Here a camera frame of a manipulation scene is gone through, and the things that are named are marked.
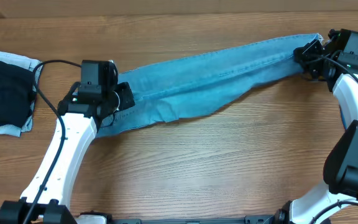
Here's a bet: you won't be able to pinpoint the light blue denim jeans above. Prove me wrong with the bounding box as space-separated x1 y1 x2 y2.
97 34 323 138

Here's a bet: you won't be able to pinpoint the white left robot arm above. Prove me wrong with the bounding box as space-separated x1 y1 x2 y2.
0 82 135 224

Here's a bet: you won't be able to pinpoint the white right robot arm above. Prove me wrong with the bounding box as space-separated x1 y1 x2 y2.
244 30 358 223

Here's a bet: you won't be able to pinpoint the black folded garment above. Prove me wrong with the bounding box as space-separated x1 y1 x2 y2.
0 61 35 128

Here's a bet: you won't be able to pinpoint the light denim folded garment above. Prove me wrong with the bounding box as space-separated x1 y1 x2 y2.
0 52 41 137

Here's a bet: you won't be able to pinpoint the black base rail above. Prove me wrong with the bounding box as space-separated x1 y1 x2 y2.
79 212 291 224

